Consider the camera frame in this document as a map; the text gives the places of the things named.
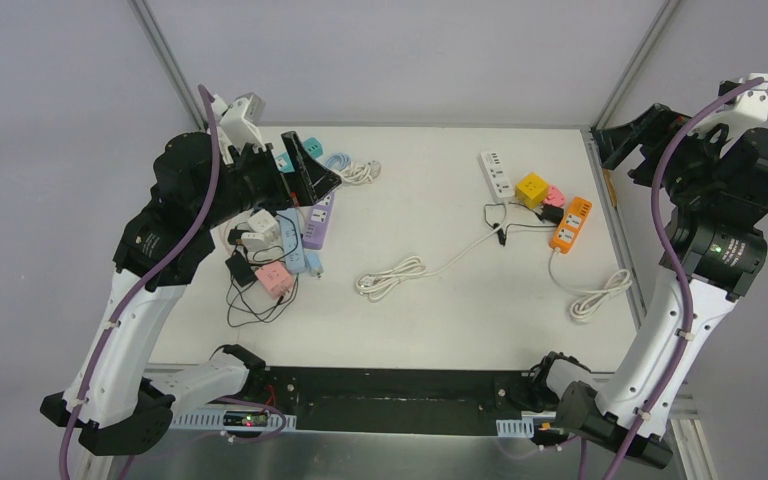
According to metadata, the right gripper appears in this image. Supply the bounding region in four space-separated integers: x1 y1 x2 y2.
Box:
595 103 739 207

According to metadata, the purple power strip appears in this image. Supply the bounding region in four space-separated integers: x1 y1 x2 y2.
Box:
302 192 335 250

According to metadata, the white cube socket adapter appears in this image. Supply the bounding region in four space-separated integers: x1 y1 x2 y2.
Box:
246 209 280 243

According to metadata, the pink plug adapter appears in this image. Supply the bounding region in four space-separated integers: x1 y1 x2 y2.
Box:
543 185 567 208

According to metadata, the yellow pink cube socket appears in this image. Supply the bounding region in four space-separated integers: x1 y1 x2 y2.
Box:
515 172 550 210

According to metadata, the orange power strip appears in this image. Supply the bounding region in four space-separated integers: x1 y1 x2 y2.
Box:
548 197 593 254

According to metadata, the white usb power strip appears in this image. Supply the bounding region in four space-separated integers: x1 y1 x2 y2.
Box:
479 150 515 203

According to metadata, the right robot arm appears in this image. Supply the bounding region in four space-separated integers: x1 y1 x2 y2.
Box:
527 91 768 478

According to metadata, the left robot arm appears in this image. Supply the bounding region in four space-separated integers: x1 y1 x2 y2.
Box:
40 131 341 456

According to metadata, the teal power strip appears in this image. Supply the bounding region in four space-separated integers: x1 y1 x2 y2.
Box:
275 137 324 173

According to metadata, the light blue power strip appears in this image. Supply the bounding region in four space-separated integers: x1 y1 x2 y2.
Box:
276 209 306 275

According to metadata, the pink cube adapter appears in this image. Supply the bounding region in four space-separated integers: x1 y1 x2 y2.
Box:
255 261 295 299

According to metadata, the black square charger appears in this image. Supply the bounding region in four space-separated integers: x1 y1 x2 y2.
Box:
225 251 258 287

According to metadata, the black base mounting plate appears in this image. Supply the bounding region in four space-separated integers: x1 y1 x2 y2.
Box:
235 366 560 436

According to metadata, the white cable of purple strip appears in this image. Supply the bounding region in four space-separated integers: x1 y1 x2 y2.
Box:
337 158 383 187

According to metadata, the white coiled cable centre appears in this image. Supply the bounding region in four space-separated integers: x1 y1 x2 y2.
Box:
355 221 511 303

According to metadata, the white coiled cable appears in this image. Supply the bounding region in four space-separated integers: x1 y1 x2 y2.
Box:
355 221 511 303
546 250 634 325

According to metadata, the thin black cable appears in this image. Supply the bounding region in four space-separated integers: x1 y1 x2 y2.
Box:
483 201 564 248

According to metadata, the white coiled cable right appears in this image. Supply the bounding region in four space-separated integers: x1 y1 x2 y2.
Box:
546 250 634 325

